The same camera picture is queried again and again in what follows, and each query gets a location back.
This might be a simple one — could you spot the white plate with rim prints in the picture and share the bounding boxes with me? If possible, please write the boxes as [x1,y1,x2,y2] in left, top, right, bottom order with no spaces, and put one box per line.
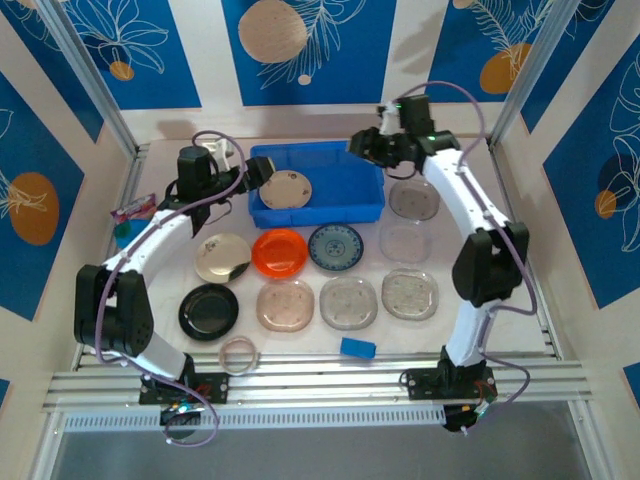
[258,169,314,211]

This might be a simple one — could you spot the smoky clear round plate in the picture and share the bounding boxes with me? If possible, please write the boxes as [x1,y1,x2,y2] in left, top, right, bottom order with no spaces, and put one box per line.
[388,179,441,220]

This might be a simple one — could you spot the cream plate with floral print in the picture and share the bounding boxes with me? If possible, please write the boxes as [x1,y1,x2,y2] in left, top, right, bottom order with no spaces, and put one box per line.
[193,232,253,283]

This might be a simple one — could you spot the orange plastic plate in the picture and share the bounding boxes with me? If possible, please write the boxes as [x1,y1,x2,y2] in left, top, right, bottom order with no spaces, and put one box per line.
[251,228,309,278]

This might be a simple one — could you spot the blue and white patterned plate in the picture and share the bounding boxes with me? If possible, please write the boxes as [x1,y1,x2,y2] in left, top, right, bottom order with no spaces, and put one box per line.
[307,223,364,273]

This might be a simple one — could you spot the glossy black plate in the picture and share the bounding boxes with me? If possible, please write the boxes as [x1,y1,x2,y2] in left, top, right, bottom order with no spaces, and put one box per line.
[178,283,240,343]

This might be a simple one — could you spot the pinkish clear square plate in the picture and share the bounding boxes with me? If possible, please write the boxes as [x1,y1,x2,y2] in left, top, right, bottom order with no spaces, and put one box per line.
[255,279,316,333]

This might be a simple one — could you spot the blue plastic bin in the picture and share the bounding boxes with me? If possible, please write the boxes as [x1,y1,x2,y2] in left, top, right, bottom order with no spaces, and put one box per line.
[246,139,386,229]

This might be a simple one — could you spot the colourful snack packet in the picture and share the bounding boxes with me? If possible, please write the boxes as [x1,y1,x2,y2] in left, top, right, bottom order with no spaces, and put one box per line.
[109,193,160,221]

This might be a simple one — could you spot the cup with blue lid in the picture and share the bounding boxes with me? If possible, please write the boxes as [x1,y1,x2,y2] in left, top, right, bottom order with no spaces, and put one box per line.
[114,219,146,249]

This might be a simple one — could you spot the blue rectangular block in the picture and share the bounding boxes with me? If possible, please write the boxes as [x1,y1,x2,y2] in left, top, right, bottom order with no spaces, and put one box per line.
[340,337,377,360]

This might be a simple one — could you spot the aluminium mounting rails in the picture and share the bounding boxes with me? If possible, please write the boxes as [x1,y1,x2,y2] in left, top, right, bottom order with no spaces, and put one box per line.
[42,352,594,414]

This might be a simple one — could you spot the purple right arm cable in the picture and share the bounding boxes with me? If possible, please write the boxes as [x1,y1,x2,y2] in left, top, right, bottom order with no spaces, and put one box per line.
[397,80,544,436]

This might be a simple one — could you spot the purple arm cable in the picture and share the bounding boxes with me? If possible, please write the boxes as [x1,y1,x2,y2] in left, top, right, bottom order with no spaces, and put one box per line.
[94,130,250,448]
[397,80,544,436]

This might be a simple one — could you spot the aluminium side rail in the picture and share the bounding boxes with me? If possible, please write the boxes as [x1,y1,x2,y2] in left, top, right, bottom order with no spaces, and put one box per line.
[487,142,564,359]
[74,144,151,369]

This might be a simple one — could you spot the aluminium frame post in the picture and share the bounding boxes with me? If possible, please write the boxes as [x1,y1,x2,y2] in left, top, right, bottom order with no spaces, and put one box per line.
[488,0,584,149]
[34,0,141,156]

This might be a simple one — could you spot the clear tape ring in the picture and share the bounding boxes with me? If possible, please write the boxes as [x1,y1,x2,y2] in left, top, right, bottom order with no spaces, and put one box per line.
[218,335,261,375]

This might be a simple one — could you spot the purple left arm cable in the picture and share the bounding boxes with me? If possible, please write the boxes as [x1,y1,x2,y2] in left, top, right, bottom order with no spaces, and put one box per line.
[94,130,250,448]

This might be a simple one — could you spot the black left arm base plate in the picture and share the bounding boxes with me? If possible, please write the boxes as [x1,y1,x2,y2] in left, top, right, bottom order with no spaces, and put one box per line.
[138,372,230,406]

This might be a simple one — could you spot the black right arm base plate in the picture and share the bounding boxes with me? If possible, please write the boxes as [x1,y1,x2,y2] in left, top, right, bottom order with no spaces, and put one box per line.
[403,367,499,401]

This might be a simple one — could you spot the white slotted cable duct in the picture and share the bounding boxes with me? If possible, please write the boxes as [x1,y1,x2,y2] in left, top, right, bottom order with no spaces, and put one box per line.
[63,405,447,434]

